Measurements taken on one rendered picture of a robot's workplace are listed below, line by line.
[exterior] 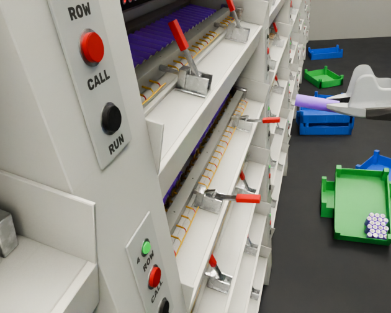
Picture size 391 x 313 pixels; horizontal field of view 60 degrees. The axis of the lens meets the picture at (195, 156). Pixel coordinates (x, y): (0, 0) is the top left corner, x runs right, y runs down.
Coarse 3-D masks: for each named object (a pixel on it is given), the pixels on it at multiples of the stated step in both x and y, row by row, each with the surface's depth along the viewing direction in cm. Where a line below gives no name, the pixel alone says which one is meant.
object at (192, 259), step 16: (240, 80) 85; (256, 96) 86; (240, 112) 80; (256, 112) 81; (224, 144) 68; (240, 144) 69; (224, 160) 63; (240, 160) 64; (224, 176) 59; (176, 192) 54; (224, 192) 56; (224, 208) 53; (192, 224) 49; (208, 224) 50; (176, 240) 46; (192, 240) 47; (208, 240) 47; (176, 256) 44; (192, 256) 45; (208, 256) 45; (192, 272) 43; (192, 288) 35; (192, 304) 42
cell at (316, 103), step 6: (300, 96) 51; (306, 96) 51; (312, 96) 52; (300, 102) 51; (306, 102) 51; (312, 102) 51; (318, 102) 51; (324, 102) 51; (330, 102) 50; (336, 102) 50; (312, 108) 52; (318, 108) 51; (324, 108) 51
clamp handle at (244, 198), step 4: (216, 192) 51; (212, 196) 51; (216, 196) 51; (220, 196) 51; (224, 196) 51; (228, 196) 51; (232, 196) 51; (236, 196) 50; (240, 196) 50; (244, 196) 50; (248, 196) 50; (252, 196) 49; (256, 196) 49; (260, 196) 49; (224, 200) 51; (228, 200) 51; (232, 200) 50; (236, 200) 50; (240, 200) 50; (244, 200) 50; (248, 200) 49; (252, 200) 49; (256, 200) 49; (260, 200) 49
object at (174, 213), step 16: (240, 96) 82; (224, 112) 74; (224, 128) 68; (208, 144) 63; (208, 160) 59; (192, 176) 54; (208, 176) 57; (176, 208) 48; (192, 208) 50; (176, 224) 47
